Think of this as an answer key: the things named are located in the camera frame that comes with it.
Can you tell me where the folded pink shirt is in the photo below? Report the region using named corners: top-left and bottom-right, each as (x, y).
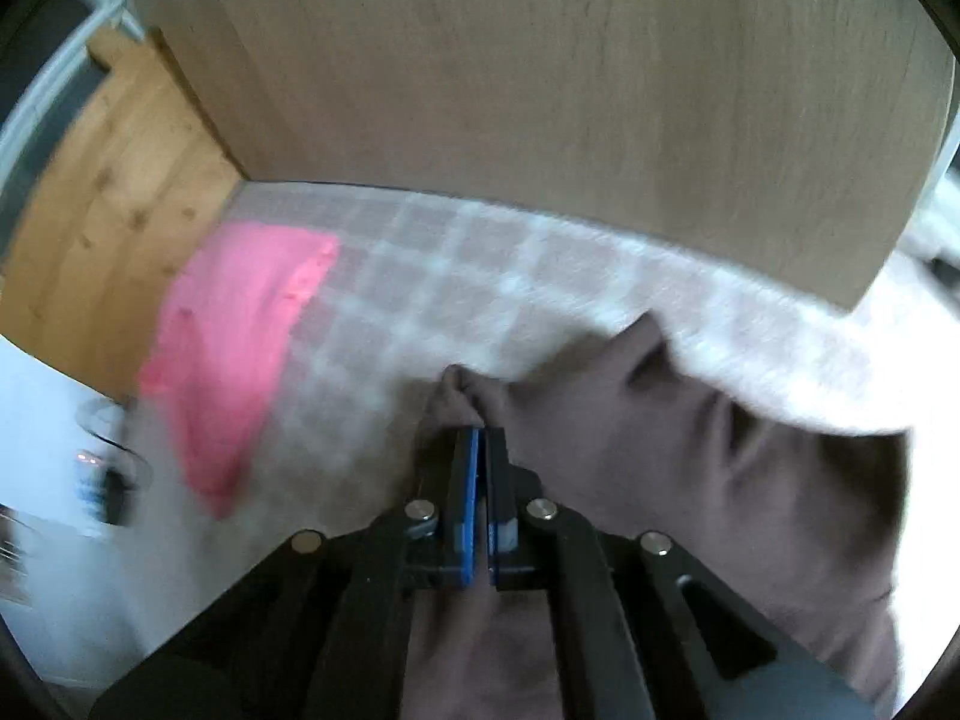
top-left (139, 221), bottom-right (340, 518)

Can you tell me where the knotty pine wood panel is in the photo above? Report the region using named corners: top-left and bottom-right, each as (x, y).
top-left (2, 26), bottom-right (241, 400)

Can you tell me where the brown fleece garment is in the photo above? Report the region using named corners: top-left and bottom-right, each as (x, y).
top-left (413, 316), bottom-right (908, 718)

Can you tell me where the light wood board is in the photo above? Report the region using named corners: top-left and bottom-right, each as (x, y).
top-left (133, 0), bottom-right (958, 307)

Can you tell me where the plaid beige table cloth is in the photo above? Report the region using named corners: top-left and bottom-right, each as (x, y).
top-left (122, 184), bottom-right (958, 682)

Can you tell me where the black power adapter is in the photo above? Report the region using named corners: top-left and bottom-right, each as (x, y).
top-left (99, 466), bottom-right (139, 527)

